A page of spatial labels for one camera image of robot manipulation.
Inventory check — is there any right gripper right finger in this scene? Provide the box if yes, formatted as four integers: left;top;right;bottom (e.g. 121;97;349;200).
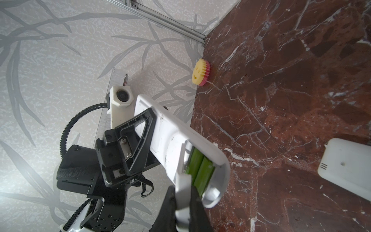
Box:
188;186;214;232

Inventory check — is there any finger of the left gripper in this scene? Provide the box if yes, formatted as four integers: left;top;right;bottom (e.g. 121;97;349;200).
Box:
104;108;157;177

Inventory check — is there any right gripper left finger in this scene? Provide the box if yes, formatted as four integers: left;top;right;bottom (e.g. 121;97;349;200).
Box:
149;186;177;232

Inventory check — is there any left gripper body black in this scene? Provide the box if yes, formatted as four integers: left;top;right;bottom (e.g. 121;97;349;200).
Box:
57;130;159;197

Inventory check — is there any green AAA battery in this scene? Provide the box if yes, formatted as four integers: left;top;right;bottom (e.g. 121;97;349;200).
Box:
193;162;214;197
185;147;204;178

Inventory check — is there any white remote control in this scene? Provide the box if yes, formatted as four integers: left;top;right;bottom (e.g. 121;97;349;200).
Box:
317;138;371;201
134;94;231;232

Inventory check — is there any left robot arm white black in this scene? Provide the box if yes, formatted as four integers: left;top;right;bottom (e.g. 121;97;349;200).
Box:
57;103;159;232

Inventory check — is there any yellow smiley sponge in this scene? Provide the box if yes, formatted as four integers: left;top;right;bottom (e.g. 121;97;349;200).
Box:
191;59;211;86

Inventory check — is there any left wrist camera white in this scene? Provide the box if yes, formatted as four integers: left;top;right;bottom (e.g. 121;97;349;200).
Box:
110;86;135;129

